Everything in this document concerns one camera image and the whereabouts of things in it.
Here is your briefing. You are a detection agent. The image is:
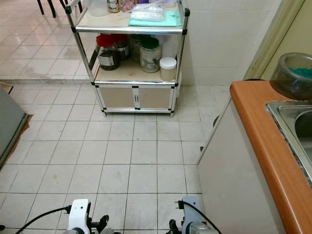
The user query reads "wood top kitchen counter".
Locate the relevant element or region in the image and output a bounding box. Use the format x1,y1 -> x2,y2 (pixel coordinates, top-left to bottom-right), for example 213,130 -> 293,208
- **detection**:
197,79 -> 312,234

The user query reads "white lid jar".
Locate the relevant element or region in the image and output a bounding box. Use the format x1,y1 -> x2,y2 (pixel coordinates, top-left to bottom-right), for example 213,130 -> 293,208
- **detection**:
159,57 -> 177,82

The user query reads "small red lid jar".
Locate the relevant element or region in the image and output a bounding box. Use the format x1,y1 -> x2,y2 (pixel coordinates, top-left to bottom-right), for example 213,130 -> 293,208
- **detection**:
112,34 -> 131,61

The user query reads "clear plastic container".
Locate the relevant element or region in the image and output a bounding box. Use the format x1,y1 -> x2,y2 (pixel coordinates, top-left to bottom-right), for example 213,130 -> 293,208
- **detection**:
88,0 -> 109,17

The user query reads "dark glass jar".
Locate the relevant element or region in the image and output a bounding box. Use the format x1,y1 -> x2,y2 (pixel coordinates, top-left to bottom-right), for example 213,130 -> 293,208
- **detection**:
129,35 -> 146,63

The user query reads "jar with pink contents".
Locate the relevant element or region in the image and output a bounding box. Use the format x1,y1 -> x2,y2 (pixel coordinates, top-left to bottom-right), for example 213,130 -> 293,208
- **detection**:
120,0 -> 138,13

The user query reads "yellow labelled spice jar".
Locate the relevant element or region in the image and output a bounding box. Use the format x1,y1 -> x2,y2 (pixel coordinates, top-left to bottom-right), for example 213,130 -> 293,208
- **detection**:
107,0 -> 121,14

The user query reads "teal cloth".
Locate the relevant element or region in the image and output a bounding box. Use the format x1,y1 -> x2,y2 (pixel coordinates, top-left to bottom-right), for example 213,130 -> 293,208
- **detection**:
128,10 -> 183,28

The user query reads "beige door frame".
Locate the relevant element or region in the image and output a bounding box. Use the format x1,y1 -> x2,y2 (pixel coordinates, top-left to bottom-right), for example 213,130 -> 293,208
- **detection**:
244,0 -> 305,81

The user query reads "stainless steel double sink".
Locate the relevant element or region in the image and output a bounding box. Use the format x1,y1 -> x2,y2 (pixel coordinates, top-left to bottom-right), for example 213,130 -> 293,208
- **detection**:
266,100 -> 312,186

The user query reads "dark legged chair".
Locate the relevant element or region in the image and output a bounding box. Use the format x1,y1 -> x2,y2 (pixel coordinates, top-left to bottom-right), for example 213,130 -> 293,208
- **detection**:
37,0 -> 78,19

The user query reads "white plastic bag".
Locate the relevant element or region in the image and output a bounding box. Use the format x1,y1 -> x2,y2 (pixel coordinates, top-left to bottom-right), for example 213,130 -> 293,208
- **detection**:
131,4 -> 165,22

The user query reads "green lid glass jar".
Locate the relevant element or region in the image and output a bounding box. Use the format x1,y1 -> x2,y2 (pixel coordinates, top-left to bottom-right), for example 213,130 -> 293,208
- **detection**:
139,38 -> 162,74

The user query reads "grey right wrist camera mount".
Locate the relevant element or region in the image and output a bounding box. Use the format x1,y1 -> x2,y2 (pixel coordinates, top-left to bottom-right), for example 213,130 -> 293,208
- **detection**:
180,195 -> 201,230

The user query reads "silver metal kitchen trolley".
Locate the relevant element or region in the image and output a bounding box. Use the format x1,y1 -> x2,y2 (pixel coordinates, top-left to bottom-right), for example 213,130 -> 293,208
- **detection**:
66,0 -> 191,118

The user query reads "large red lid jar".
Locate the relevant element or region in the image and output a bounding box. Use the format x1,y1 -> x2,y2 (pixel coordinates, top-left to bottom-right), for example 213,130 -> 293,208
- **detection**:
97,34 -> 120,71

